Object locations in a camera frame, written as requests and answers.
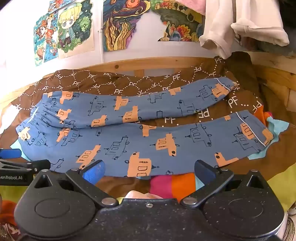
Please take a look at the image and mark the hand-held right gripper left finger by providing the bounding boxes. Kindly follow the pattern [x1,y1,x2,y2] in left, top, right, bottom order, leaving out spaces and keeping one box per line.
[29,160,119,208]

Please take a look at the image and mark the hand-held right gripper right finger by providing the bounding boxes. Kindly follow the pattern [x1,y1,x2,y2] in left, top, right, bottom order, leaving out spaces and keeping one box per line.
[180,159,270,208]

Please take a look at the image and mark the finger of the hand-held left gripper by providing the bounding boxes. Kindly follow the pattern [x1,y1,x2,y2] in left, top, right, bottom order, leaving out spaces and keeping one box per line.
[0,159,51,173]
[0,148,21,161]

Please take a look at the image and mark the blue patterned pants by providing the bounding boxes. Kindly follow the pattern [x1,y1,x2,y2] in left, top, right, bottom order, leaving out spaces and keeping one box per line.
[16,77,275,178]

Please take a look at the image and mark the colourful printed blanket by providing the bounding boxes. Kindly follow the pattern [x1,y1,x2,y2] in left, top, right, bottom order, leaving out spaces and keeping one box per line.
[0,111,296,241]

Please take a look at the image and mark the brown patterned blanket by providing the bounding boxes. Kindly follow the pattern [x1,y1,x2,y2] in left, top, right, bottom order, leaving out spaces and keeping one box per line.
[0,52,276,202]

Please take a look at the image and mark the white hanging garment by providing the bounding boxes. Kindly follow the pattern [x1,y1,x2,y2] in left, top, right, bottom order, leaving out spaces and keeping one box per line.
[199,0,290,59]

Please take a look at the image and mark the pink hanging cloth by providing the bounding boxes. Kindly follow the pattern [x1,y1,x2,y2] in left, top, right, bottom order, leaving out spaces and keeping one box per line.
[179,0,208,15]

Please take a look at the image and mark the wooden bed frame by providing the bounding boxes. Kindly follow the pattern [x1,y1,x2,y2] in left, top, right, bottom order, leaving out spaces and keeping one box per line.
[0,50,296,117]

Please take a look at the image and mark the orange-haired figure wall poster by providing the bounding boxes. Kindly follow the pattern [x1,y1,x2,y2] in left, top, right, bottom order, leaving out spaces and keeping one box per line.
[33,11,60,67]

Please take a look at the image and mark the white wall cable duct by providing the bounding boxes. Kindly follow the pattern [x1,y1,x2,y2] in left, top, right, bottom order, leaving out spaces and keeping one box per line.
[98,28,105,63]

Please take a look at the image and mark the blond figure wall poster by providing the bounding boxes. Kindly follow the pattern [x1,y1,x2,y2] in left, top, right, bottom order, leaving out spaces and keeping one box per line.
[48,0,96,59]

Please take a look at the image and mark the torn colourful wall poster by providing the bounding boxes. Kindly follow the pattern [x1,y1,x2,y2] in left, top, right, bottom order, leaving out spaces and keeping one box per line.
[150,0,206,42]

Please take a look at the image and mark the swirl pattern wall poster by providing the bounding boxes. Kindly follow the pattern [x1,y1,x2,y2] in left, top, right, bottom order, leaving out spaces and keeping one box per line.
[103,0,152,52]

